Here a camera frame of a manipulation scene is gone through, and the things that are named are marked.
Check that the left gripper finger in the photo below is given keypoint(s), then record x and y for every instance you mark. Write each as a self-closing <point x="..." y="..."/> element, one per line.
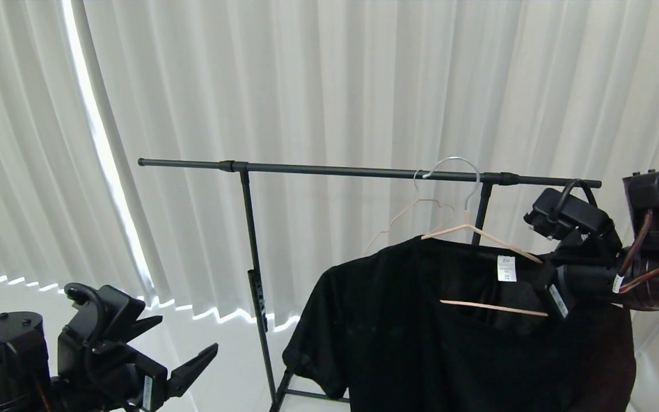
<point x="189" y="372"/>
<point x="143" y="329"/>

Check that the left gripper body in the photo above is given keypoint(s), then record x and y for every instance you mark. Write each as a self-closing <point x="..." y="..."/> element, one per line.
<point x="123" y="377"/>

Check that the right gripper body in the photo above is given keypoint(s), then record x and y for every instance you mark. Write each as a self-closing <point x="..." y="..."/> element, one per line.
<point x="590" y="280"/>

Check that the pink clothes hanger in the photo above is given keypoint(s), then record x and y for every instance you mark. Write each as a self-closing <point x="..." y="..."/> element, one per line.
<point x="415" y="184"/>
<point x="475" y="171"/>

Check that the black garment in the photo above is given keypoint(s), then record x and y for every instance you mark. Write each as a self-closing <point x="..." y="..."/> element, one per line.
<point x="409" y="343"/>

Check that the black clothes rack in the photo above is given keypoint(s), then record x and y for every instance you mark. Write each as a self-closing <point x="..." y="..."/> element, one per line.
<point x="335" y="170"/>

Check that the white curtain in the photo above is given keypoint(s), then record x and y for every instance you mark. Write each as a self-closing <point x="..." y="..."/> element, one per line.
<point x="364" y="86"/>

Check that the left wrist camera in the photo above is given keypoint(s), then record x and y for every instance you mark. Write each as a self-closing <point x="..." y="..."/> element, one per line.
<point x="106" y="309"/>

